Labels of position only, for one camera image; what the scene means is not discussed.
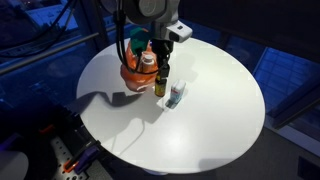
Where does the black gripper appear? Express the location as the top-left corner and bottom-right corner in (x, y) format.
(151, 37), (175, 83)

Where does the yellow cap medicine bottle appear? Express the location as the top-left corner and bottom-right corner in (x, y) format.
(154, 75), (167, 98)

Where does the white cap pill bottle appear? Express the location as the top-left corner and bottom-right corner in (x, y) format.
(141, 52), (156, 75)

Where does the white bottle blue label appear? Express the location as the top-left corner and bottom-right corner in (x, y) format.
(169, 79), (187, 105)

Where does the orange plastic bag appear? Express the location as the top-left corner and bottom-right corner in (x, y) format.
(120, 38), (159, 93)

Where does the metal window handrail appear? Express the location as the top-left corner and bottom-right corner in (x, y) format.
(0, 31), (101, 76)

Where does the purple orange bar clamp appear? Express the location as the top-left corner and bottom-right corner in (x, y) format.
(62, 140), (102, 175)

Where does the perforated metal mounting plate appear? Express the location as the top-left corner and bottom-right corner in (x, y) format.
(49, 133), (113, 180)

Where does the white rounded object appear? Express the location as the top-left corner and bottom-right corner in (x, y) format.
(0, 149), (30, 180)

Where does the green wrist mount part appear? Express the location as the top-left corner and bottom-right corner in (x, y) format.
(129, 27), (150, 57)

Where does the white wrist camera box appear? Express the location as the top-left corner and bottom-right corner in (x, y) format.
(165, 20), (194, 43)

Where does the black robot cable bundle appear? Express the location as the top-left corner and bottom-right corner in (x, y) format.
(113, 8), (160, 76)

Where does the small orange clamp handle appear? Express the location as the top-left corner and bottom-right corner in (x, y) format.
(37, 123), (56, 135)

